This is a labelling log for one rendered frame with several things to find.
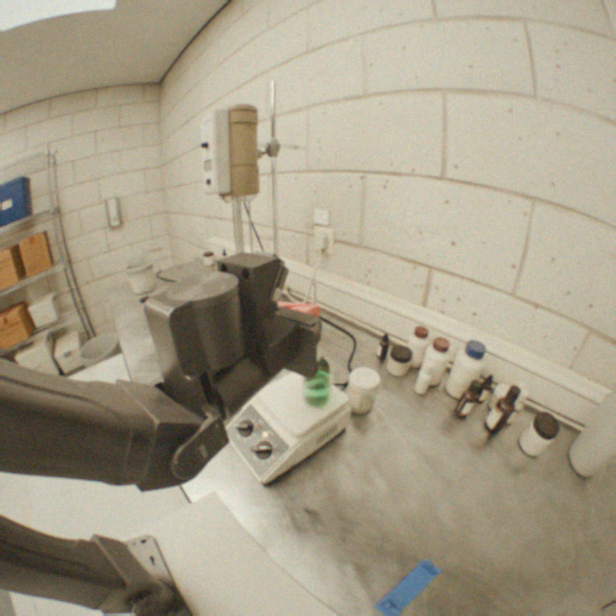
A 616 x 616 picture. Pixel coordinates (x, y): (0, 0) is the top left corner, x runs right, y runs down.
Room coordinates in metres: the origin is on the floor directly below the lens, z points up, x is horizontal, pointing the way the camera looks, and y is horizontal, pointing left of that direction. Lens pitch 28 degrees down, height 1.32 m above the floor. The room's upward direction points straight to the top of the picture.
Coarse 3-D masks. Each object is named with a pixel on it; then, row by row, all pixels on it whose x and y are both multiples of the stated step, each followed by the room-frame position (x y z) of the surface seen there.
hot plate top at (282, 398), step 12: (276, 384) 0.33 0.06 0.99; (288, 384) 0.33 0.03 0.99; (300, 384) 0.33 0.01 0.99; (264, 396) 0.30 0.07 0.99; (276, 396) 0.30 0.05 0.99; (288, 396) 0.30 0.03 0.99; (300, 396) 0.30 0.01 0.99; (336, 396) 0.30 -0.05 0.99; (276, 408) 0.28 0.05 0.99; (288, 408) 0.28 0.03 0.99; (300, 408) 0.28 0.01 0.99; (312, 408) 0.28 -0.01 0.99; (324, 408) 0.28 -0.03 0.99; (336, 408) 0.28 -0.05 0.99; (288, 420) 0.25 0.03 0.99; (300, 420) 0.25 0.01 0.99; (312, 420) 0.25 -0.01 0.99; (300, 432) 0.23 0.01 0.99
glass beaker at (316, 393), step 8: (320, 360) 0.32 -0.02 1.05; (328, 360) 0.32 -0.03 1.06; (320, 368) 0.32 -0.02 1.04; (328, 368) 0.31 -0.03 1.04; (336, 368) 0.30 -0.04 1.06; (328, 376) 0.28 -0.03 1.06; (304, 384) 0.28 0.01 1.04; (312, 384) 0.28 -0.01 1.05; (320, 384) 0.28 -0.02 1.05; (328, 384) 0.28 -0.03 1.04; (304, 392) 0.28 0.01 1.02; (312, 392) 0.28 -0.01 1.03; (320, 392) 0.28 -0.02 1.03; (328, 392) 0.28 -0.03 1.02; (304, 400) 0.28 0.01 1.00; (312, 400) 0.28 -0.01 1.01; (320, 400) 0.28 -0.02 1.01; (328, 400) 0.28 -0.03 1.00
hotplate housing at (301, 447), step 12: (264, 408) 0.29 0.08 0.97; (348, 408) 0.29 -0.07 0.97; (276, 420) 0.26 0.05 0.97; (324, 420) 0.26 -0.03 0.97; (336, 420) 0.27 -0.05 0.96; (348, 420) 0.29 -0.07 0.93; (288, 432) 0.24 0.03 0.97; (312, 432) 0.24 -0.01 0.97; (324, 432) 0.25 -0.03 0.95; (336, 432) 0.27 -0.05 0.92; (288, 444) 0.22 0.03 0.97; (300, 444) 0.22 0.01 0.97; (312, 444) 0.23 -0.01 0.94; (240, 456) 0.22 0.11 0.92; (288, 456) 0.20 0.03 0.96; (300, 456) 0.22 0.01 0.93; (252, 468) 0.19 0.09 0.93; (276, 468) 0.19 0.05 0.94; (288, 468) 0.20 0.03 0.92; (264, 480) 0.17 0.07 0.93
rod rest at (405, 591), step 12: (420, 564) 0.02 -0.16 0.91; (432, 564) 0.01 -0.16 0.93; (408, 576) 0.00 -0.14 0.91; (420, 576) 0.00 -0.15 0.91; (432, 576) -0.01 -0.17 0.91; (396, 588) -0.01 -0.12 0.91; (408, 588) -0.02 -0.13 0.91; (420, 588) -0.02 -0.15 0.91; (384, 600) -0.03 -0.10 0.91; (396, 600) -0.03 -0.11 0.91; (408, 600) -0.04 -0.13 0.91; (384, 612) -0.05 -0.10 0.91; (396, 612) -0.05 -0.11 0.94
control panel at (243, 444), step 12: (252, 408) 0.29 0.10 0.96; (240, 420) 0.28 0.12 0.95; (252, 420) 0.27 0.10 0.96; (264, 420) 0.27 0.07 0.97; (228, 432) 0.26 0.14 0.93; (252, 432) 0.25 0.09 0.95; (276, 432) 0.24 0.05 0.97; (240, 444) 0.23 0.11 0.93; (252, 444) 0.23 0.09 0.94; (276, 444) 0.22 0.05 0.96; (252, 456) 0.21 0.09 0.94; (276, 456) 0.20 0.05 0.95; (264, 468) 0.19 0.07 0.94
